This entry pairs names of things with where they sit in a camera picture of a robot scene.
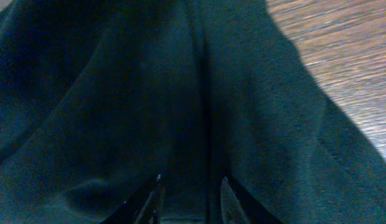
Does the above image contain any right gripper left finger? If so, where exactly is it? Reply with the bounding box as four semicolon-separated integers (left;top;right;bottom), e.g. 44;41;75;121
100;174;165;224

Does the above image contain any black polo shirt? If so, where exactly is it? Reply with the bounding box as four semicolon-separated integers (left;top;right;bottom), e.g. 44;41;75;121
0;1;386;223

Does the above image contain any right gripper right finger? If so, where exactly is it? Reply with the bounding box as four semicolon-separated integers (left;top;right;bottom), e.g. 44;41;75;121
220;176;283;224

